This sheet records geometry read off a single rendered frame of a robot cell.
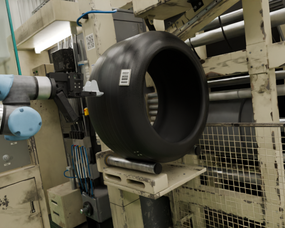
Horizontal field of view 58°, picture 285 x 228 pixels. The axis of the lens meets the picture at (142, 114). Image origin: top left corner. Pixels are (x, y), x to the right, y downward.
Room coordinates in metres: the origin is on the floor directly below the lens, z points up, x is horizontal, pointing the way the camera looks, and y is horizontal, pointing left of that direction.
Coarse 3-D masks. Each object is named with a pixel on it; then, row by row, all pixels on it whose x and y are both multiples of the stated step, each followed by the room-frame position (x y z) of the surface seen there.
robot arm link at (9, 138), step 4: (4, 104) 0.74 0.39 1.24; (8, 104) 0.74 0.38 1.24; (12, 104) 0.74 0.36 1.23; (16, 104) 0.74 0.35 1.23; (20, 104) 0.75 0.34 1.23; (24, 104) 0.75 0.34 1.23; (28, 104) 0.77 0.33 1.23; (8, 136) 0.73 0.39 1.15; (12, 136) 0.73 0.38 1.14; (16, 136) 0.73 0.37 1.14; (8, 140) 0.74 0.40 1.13; (12, 140) 0.73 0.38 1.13; (16, 140) 0.74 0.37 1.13
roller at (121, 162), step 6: (108, 156) 1.26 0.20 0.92; (114, 156) 1.24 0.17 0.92; (108, 162) 1.24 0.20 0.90; (114, 162) 1.20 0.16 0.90; (120, 162) 1.17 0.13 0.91; (126, 162) 1.14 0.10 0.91; (132, 162) 1.11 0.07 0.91; (138, 162) 1.08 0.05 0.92; (144, 162) 1.06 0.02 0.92; (150, 162) 1.04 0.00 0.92; (132, 168) 1.11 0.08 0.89; (138, 168) 1.08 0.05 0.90; (144, 168) 1.05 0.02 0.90; (150, 168) 1.02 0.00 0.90; (156, 168) 1.01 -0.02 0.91
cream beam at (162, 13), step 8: (136, 0) 1.46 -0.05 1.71; (144, 0) 1.42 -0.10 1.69; (152, 0) 1.37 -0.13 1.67; (160, 0) 1.34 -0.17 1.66; (168, 0) 1.30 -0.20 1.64; (176, 0) 1.32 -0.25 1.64; (184, 0) 1.33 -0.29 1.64; (136, 8) 1.47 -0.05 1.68; (144, 8) 1.42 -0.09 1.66; (152, 8) 1.39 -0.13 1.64; (160, 8) 1.40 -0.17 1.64; (168, 8) 1.42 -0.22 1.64; (176, 8) 1.44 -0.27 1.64; (184, 8) 1.46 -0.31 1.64; (136, 16) 1.49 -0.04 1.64; (160, 16) 1.56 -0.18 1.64; (168, 16) 1.58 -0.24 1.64
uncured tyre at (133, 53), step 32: (160, 32) 1.10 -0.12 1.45; (96, 64) 1.10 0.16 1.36; (128, 64) 0.96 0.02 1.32; (160, 64) 1.41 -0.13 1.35; (192, 64) 1.20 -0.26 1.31; (128, 96) 0.93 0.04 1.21; (160, 96) 1.44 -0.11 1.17; (192, 96) 1.36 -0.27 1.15; (96, 128) 1.07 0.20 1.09; (128, 128) 0.94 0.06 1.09; (160, 128) 1.39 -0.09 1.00; (192, 128) 1.29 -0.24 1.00; (160, 160) 1.04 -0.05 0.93
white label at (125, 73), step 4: (124, 72) 0.94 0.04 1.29; (128, 72) 0.93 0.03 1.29; (120, 76) 0.94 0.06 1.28; (124, 76) 0.93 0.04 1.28; (128, 76) 0.92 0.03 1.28; (120, 80) 0.94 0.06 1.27; (124, 80) 0.93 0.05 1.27; (128, 80) 0.92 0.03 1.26; (120, 84) 0.93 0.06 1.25; (124, 84) 0.92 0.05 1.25; (128, 84) 0.92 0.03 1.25
